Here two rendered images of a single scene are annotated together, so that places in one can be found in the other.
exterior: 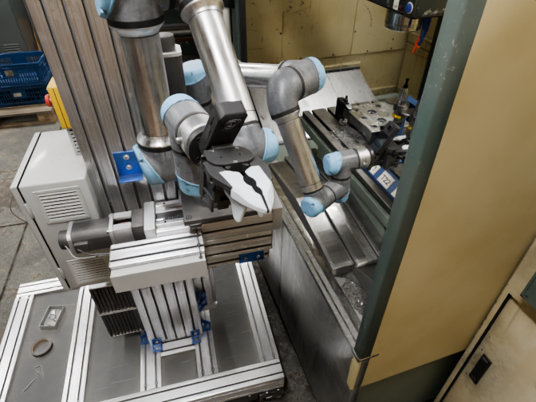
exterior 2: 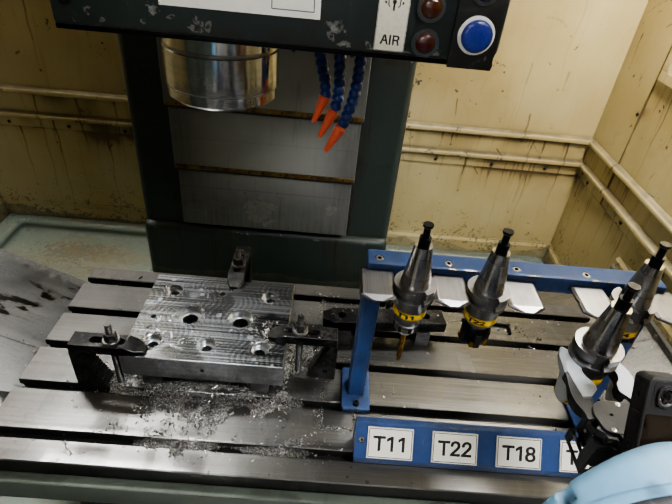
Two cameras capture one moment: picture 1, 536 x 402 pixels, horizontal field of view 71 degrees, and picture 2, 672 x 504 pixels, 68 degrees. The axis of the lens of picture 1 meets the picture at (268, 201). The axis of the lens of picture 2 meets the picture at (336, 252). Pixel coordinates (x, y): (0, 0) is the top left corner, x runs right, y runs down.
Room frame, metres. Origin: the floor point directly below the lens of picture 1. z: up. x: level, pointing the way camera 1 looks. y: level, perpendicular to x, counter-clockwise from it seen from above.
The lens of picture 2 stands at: (1.40, 0.05, 1.69)
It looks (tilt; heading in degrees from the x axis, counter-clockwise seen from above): 36 degrees down; 286
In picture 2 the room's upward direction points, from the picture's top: 6 degrees clockwise
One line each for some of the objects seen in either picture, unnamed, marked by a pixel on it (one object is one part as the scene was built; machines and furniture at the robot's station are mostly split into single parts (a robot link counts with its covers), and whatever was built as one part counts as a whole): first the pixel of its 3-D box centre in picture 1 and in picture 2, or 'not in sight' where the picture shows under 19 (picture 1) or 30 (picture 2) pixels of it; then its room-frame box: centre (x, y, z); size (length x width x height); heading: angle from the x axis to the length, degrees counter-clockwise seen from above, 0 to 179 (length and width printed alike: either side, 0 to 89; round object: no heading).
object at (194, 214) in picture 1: (212, 201); not in sight; (0.93, 0.18, 1.13); 0.36 x 0.22 x 0.06; 104
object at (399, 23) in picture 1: (405, 12); (221, 50); (1.78, -0.59, 1.49); 0.16 x 0.16 x 0.12
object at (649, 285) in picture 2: not in sight; (644, 282); (1.13, -0.65, 1.26); 0.04 x 0.04 x 0.07
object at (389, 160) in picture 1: (380, 155); (621, 458); (1.15, -0.40, 1.16); 0.12 x 0.08 x 0.09; 108
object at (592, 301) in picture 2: not in sight; (594, 303); (1.18, -0.63, 1.21); 0.07 x 0.05 x 0.01; 108
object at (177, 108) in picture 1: (187, 122); not in sight; (0.64, 0.15, 1.56); 0.11 x 0.08 x 0.09; 29
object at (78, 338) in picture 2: (344, 108); (110, 353); (1.94, -0.42, 0.97); 0.13 x 0.03 x 0.15; 18
